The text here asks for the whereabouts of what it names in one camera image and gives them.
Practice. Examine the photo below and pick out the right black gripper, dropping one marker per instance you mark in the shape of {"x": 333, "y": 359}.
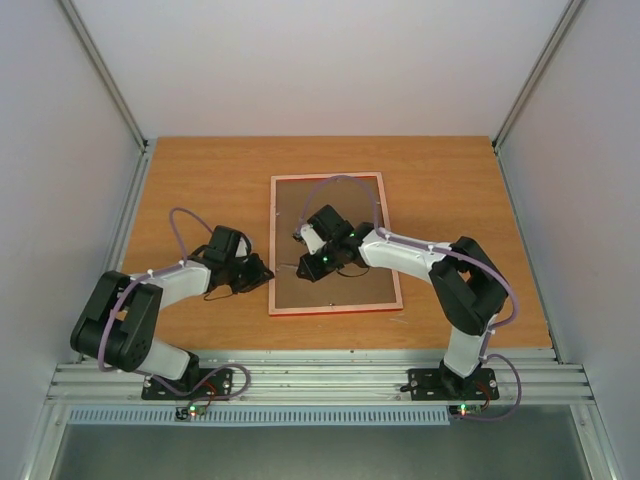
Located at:
{"x": 310, "y": 262}

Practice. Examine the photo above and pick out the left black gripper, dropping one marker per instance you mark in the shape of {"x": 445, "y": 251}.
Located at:
{"x": 260, "y": 277}

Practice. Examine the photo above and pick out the red picture frame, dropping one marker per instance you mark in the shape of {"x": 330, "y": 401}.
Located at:
{"x": 357, "y": 197}

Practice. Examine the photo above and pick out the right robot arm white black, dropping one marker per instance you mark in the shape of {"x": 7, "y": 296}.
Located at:
{"x": 470, "y": 289}

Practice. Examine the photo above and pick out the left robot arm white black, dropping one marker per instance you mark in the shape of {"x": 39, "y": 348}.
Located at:
{"x": 117, "y": 324}

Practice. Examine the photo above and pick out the left small circuit board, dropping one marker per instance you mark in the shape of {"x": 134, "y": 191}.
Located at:
{"x": 192, "y": 411}

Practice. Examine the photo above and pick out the small circuit board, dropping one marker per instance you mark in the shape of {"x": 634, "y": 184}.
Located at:
{"x": 465, "y": 410}
{"x": 192, "y": 411}

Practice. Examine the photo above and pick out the right small circuit board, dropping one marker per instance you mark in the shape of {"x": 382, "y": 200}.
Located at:
{"x": 465, "y": 410}

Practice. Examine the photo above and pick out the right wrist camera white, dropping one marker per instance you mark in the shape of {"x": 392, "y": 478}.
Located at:
{"x": 308, "y": 236}

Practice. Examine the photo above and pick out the aluminium front rail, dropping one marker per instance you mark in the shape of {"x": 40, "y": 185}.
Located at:
{"x": 337, "y": 377}

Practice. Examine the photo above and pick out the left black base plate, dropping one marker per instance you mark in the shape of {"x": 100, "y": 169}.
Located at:
{"x": 207, "y": 382}

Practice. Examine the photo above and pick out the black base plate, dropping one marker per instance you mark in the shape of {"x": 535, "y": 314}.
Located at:
{"x": 207, "y": 382}
{"x": 433, "y": 384}

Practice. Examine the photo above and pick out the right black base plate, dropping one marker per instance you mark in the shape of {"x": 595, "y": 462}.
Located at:
{"x": 433, "y": 384}

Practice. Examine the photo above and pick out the grey slotted cable duct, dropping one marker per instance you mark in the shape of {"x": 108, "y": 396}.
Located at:
{"x": 261, "y": 416}

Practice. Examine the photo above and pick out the left aluminium corner post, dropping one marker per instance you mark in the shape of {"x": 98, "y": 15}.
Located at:
{"x": 91, "y": 49}

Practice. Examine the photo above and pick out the aluminium corner post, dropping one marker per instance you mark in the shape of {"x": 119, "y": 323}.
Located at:
{"x": 560, "y": 30}
{"x": 91, "y": 49}

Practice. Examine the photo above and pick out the right aluminium corner post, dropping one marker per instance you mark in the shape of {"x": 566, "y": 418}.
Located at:
{"x": 560, "y": 30}

